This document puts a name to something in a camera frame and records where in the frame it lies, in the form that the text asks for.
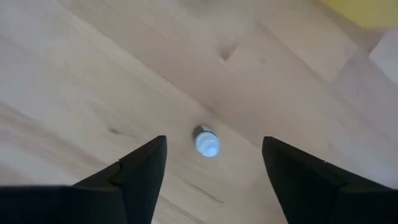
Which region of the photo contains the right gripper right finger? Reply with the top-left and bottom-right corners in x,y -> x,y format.
262,136 -> 398,224

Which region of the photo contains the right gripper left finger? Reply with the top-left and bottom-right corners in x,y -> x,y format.
0,136 -> 168,224

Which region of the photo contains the black food colouring dropper bottle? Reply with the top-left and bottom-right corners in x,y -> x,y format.
192,124 -> 220,158

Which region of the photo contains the yellow plastic basket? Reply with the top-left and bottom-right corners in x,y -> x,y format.
320,0 -> 398,29

